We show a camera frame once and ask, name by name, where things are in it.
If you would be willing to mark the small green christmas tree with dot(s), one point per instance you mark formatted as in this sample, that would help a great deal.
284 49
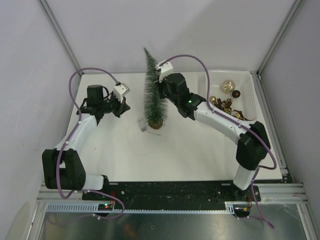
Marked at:
155 109

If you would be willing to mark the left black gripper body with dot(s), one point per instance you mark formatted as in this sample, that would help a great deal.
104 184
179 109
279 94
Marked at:
111 105

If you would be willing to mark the clear fairy light battery box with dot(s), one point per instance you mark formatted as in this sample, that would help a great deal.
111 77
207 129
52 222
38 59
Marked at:
143 125

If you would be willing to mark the pile of gold brown ornaments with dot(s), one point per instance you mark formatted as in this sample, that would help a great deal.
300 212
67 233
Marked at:
226 106

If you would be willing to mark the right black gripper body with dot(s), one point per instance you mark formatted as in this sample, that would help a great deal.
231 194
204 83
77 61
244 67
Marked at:
163 90

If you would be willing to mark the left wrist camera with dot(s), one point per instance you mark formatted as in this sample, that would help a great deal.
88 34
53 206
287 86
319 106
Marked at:
120 90

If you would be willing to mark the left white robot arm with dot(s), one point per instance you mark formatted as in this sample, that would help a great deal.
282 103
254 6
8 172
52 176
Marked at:
62 166

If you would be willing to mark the small gold bauble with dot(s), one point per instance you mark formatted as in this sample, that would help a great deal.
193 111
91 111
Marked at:
212 99

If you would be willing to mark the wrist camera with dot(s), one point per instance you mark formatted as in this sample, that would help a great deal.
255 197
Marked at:
163 70
120 90

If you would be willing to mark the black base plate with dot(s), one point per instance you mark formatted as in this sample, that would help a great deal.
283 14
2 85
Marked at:
179 195

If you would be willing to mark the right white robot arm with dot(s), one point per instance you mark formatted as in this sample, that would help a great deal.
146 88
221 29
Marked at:
250 137

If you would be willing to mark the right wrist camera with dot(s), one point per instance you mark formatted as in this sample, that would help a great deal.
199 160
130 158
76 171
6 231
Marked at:
163 70

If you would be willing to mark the large gold striped bauble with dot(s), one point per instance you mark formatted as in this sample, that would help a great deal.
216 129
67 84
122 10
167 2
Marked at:
228 86

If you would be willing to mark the small brown bauble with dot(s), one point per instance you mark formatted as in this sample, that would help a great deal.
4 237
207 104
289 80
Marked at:
236 94

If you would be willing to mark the white plastic basket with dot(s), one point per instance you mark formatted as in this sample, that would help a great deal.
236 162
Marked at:
243 80

